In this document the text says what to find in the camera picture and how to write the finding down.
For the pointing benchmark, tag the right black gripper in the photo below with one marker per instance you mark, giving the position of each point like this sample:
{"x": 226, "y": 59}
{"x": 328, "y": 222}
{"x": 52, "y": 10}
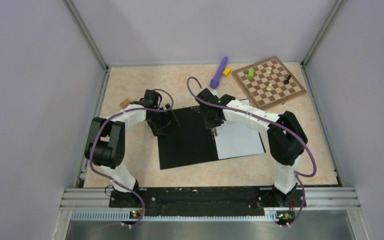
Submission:
{"x": 210, "y": 124}

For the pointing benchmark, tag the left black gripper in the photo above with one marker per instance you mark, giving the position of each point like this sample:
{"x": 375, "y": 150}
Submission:
{"x": 168, "y": 119}

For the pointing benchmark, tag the white printed paper stack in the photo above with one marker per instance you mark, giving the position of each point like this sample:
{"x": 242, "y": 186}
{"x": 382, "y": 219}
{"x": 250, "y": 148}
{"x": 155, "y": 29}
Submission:
{"x": 235, "y": 140}

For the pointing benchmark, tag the teal folder black inside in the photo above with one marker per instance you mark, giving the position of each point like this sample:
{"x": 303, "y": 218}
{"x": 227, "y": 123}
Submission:
{"x": 190, "y": 144}

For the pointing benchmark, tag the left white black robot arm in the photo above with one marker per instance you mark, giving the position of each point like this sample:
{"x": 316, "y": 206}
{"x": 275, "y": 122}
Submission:
{"x": 106, "y": 142}

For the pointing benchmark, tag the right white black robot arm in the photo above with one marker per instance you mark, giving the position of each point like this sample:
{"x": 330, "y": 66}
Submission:
{"x": 286, "y": 138}

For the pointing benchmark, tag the metal folder clip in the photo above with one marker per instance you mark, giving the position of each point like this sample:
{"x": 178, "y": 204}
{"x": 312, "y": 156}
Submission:
{"x": 214, "y": 133}

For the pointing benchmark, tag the yellow block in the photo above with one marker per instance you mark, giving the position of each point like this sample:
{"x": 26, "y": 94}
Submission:
{"x": 226, "y": 72}

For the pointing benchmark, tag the small brown wooden block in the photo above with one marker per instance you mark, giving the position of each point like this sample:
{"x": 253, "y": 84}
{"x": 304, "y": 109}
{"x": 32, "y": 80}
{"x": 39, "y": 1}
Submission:
{"x": 125, "y": 103}

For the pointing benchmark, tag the green block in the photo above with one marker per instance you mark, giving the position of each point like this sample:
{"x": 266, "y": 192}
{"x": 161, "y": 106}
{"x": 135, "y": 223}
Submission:
{"x": 250, "y": 73}

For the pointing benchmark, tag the white chess piece lower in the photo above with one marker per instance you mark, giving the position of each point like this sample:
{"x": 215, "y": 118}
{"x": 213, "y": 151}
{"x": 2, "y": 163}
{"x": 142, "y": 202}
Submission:
{"x": 270, "y": 87}

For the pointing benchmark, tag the white chess piece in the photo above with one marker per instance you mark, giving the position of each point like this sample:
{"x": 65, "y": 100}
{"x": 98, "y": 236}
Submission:
{"x": 270, "y": 87}
{"x": 269, "y": 70}

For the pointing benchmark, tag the wooden chessboard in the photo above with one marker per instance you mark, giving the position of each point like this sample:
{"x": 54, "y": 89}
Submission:
{"x": 256, "y": 89}

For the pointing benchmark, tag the white chess piece upper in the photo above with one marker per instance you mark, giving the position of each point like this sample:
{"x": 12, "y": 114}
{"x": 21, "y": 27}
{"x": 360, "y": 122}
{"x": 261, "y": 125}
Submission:
{"x": 269, "y": 70}

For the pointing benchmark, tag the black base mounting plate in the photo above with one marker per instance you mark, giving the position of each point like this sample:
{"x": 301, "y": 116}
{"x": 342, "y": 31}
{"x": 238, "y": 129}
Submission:
{"x": 224, "y": 201}

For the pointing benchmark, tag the black chess piece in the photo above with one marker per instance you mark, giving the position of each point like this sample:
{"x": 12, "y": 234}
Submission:
{"x": 287, "y": 80}

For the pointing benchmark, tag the purple cylindrical handle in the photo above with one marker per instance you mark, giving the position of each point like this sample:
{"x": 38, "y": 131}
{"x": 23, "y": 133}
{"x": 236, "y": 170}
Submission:
{"x": 215, "y": 81}

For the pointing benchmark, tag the aluminium front rail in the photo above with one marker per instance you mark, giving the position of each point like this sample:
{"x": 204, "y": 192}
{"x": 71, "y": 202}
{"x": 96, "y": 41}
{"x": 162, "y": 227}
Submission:
{"x": 93, "y": 204}

